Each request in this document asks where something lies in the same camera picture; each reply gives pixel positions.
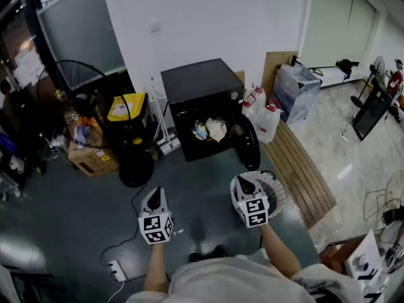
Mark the black bin yellow lid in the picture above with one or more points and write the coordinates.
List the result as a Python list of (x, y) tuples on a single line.
[(126, 109)]

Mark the person's black shoe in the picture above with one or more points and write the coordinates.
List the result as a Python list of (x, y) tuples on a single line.
[(195, 257), (220, 251)]

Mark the grey standing fan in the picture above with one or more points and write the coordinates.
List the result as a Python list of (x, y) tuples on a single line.
[(378, 66)]

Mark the clear water jug red cap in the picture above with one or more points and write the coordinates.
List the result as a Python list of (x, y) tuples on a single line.
[(268, 125), (247, 110), (259, 96)]

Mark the person's grey sweatshirt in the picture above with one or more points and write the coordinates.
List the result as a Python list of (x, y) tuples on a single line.
[(233, 282)]

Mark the low white bench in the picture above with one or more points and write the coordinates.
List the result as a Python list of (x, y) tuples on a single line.
[(329, 76)]

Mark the wooden slat platform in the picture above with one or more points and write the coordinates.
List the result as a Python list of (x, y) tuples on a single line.
[(300, 175)]

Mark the large cardboard sheet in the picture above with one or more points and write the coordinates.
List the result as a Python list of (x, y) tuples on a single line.
[(274, 62)]

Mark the cream white clothes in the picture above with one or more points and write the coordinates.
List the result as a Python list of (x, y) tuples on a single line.
[(216, 128)]

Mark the small white power strip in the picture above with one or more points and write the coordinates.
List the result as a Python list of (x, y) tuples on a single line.
[(344, 137)]

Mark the white mug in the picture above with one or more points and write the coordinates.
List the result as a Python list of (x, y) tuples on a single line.
[(360, 260)]

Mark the round black washer door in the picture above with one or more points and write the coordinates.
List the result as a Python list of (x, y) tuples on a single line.
[(249, 144)]

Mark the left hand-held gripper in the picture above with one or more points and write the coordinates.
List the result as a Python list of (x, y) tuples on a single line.
[(156, 227)]

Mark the brown cardboard box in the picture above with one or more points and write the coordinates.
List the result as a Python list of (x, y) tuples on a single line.
[(94, 161)]

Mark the person's right forearm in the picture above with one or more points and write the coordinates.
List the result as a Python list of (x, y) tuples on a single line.
[(279, 251)]

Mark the small cardboard sheet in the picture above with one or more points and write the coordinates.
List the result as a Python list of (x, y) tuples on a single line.
[(240, 77)]

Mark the white sink board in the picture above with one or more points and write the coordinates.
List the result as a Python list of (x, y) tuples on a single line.
[(367, 264)]

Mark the white round laundry basket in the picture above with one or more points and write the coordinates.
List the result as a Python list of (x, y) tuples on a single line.
[(277, 197)]

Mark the small yellow cap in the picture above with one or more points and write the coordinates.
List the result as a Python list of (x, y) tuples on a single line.
[(137, 141)]

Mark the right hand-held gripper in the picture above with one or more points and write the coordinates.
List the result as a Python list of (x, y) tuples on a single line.
[(254, 211)]

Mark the orange cloth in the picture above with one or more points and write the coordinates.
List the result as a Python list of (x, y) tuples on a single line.
[(86, 121)]

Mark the person's left forearm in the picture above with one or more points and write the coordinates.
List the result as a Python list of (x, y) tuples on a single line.
[(156, 267)]

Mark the black washing machine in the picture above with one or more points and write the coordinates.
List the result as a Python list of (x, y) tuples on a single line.
[(199, 87)]

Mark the black flat screen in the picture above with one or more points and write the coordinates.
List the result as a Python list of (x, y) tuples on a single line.
[(372, 112)]

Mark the wooden desk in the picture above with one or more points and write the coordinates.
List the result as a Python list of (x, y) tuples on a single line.
[(339, 252)]

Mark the frosted glass panel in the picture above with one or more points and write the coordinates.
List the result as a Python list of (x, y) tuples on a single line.
[(82, 33)]

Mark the black bag yellow stripe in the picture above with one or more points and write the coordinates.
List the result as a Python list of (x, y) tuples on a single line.
[(394, 215)]

